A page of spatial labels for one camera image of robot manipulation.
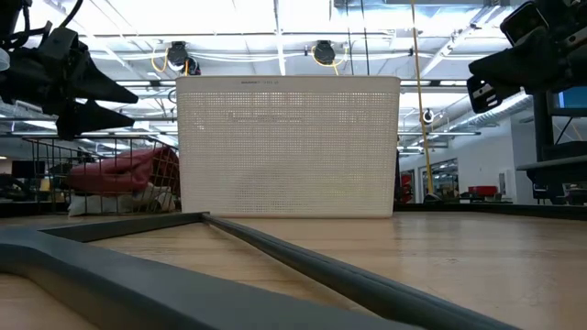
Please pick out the grey clothes hanger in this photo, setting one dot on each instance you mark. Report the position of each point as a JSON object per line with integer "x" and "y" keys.
{"x": 114, "y": 284}

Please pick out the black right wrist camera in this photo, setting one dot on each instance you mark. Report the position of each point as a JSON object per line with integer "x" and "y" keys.
{"x": 523, "y": 23}

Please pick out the red box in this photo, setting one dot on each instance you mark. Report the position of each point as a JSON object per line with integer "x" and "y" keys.
{"x": 482, "y": 190}

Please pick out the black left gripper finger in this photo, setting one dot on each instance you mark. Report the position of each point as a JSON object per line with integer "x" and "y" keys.
{"x": 96, "y": 84}
{"x": 87, "y": 119}

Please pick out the computer monitor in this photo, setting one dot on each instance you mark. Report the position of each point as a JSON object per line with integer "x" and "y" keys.
{"x": 571, "y": 98}

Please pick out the maroon cloth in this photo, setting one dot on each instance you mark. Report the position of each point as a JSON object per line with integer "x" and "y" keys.
{"x": 114, "y": 176}

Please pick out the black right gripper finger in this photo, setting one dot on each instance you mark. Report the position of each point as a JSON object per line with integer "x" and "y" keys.
{"x": 513, "y": 66}
{"x": 482, "y": 94}

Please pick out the light grey knit cloth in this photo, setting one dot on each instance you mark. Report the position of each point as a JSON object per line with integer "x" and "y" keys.
{"x": 101, "y": 205}

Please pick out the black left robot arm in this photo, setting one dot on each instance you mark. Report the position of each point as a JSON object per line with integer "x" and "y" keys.
{"x": 11, "y": 18}

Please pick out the white perforated plastic bin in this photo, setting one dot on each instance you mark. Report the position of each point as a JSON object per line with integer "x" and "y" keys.
{"x": 289, "y": 146}

